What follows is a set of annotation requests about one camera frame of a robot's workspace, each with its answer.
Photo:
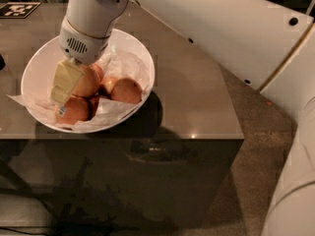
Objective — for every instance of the dark red lower apple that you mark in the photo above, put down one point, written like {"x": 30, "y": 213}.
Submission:
{"x": 93, "y": 103}

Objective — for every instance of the white crumpled paper liner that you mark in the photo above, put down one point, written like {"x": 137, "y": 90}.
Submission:
{"x": 128, "y": 66}

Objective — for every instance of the dark object at left edge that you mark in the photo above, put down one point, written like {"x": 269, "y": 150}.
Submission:
{"x": 2, "y": 63}

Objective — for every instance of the white bowl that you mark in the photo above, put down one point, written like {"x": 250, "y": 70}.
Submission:
{"x": 131, "y": 49}

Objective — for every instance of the black white fiducial marker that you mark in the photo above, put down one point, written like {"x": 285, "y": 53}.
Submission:
{"x": 17, "y": 10}

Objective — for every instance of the large top red-yellow apple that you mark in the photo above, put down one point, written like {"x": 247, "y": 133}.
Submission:
{"x": 88, "y": 84}

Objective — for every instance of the small middle apple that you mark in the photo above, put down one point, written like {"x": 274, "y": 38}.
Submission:
{"x": 106, "y": 85}

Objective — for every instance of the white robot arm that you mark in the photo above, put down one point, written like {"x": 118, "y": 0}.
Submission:
{"x": 271, "y": 46}

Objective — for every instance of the white gripper with vents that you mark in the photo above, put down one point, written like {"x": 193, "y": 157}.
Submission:
{"x": 82, "y": 46}

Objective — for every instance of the back apple with sticker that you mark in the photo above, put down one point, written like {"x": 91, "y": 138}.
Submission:
{"x": 98, "y": 70}

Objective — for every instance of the apple with sticker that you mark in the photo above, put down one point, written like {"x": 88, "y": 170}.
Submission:
{"x": 76, "y": 109}
{"x": 98, "y": 70}

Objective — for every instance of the front apple with sticker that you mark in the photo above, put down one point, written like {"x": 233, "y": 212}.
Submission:
{"x": 76, "y": 109}

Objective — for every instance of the right red-yellow apple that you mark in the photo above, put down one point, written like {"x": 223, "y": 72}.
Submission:
{"x": 126, "y": 90}

